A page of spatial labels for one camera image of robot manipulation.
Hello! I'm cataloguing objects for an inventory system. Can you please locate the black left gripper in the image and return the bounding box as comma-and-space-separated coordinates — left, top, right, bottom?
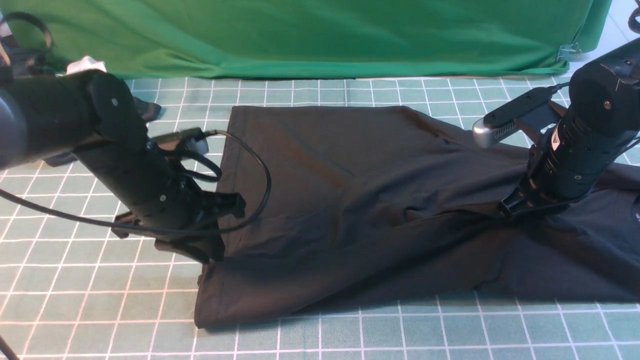
110, 170, 246, 264

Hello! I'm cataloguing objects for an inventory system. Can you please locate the green backdrop cloth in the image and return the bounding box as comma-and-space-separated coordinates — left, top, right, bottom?
1, 0, 611, 79

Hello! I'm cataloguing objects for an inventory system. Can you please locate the crumpled dark gray garment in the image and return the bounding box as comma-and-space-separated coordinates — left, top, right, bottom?
43, 96, 162, 167

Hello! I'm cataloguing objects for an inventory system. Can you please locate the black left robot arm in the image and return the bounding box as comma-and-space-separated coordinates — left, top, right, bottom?
1, 70, 246, 264

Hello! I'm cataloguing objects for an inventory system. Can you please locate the metal binder clip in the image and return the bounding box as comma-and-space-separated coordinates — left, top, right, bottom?
556, 42, 583, 62

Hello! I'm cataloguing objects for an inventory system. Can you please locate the crumpled white cloth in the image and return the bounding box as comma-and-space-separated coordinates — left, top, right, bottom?
65, 55, 108, 75

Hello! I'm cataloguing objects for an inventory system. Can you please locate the black camera cable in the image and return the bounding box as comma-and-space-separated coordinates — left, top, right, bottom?
0, 129, 273, 238

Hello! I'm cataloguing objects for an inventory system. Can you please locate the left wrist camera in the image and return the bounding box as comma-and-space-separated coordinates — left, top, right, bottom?
150, 127, 210, 155

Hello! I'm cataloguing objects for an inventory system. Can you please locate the gray long-sleeved shirt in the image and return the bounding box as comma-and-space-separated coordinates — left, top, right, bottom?
194, 105, 640, 328

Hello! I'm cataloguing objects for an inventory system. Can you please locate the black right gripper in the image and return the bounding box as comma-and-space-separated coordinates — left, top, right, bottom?
497, 165, 595, 221

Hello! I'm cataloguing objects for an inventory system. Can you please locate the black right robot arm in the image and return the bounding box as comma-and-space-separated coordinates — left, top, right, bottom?
475, 39, 640, 219

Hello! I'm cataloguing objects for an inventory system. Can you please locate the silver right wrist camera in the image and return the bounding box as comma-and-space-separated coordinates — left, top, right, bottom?
472, 82, 568, 148

